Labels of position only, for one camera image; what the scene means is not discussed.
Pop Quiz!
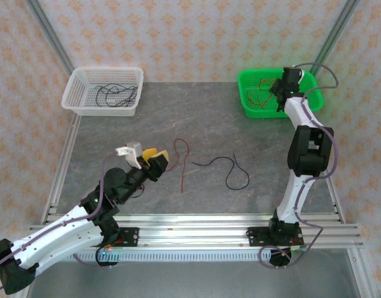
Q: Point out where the white slotted cable duct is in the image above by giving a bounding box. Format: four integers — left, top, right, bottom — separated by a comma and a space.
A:
73, 250, 272, 263

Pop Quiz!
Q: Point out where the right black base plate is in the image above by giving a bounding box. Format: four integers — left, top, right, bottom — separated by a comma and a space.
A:
247, 226, 303, 248

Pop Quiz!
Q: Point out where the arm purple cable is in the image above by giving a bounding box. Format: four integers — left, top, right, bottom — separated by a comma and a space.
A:
259, 61, 339, 270
0, 151, 119, 294

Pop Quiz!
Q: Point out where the aluminium frame post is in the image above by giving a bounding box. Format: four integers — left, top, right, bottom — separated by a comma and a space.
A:
310, 0, 362, 75
25, 0, 76, 75

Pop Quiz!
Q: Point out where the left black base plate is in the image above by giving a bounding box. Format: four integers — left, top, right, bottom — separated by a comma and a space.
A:
96, 227, 140, 248

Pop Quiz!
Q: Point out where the white plastic mesh basket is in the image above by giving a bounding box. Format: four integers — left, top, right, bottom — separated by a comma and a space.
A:
60, 66, 144, 117

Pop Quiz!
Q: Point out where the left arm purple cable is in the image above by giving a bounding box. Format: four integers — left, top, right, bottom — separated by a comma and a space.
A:
0, 151, 119, 294

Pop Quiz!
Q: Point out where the aluminium table side rail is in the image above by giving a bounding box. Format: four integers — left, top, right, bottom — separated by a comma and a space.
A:
306, 113, 346, 223
40, 114, 82, 223

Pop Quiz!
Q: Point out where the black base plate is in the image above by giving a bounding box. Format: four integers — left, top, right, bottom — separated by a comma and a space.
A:
247, 226, 303, 248
96, 227, 140, 248

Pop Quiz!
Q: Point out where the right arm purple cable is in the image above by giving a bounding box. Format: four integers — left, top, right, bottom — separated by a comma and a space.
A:
259, 61, 339, 270

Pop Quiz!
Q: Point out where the green plastic mesh basket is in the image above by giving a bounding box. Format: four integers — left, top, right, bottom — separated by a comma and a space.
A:
237, 68, 324, 119

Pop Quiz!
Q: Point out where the aluminium mounting rail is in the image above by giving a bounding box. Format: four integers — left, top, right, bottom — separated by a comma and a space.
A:
30, 214, 365, 251

